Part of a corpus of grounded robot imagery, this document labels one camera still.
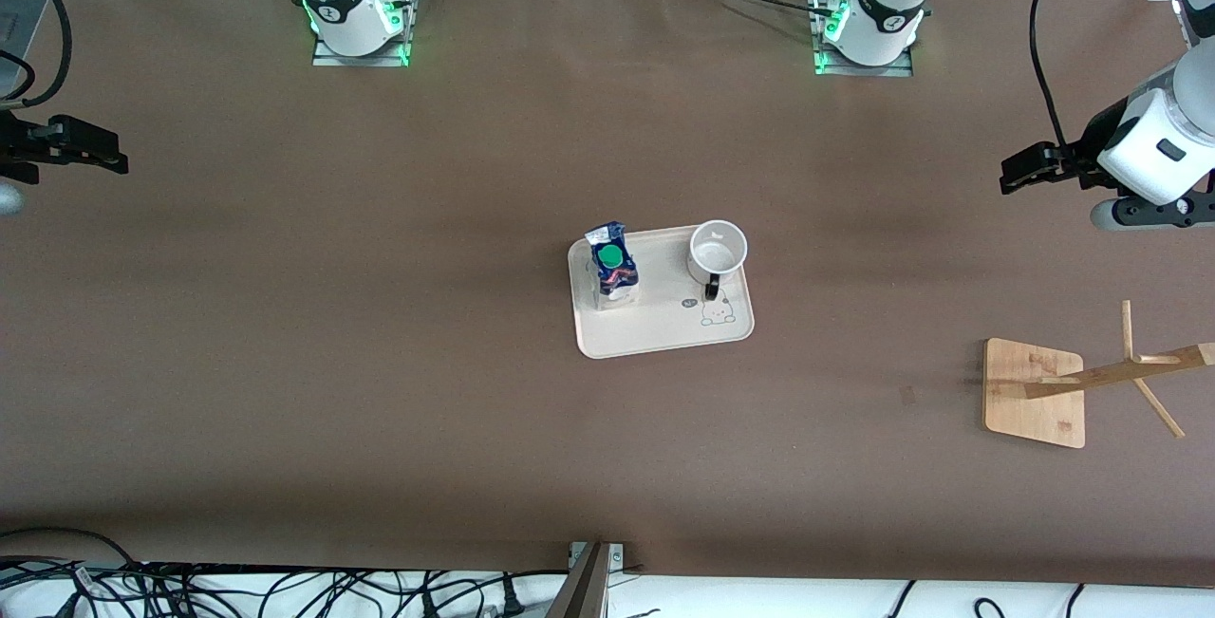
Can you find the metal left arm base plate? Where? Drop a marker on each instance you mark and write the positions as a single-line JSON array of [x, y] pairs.
[[854, 69]]

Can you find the metal table edge bracket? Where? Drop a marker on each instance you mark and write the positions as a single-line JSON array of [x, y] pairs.
[[588, 580]]

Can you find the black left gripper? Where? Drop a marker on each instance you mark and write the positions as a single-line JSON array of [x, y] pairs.
[[1085, 159]]

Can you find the wooden mug stand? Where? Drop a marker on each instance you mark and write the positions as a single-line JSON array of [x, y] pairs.
[[1030, 400]]

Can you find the beige rabbit print tray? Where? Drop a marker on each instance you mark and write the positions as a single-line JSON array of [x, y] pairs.
[[664, 328]]

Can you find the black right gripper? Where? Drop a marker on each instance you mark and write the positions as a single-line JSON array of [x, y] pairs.
[[13, 140]]

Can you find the blue white milk carton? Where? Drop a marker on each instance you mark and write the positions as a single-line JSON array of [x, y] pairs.
[[615, 267]]

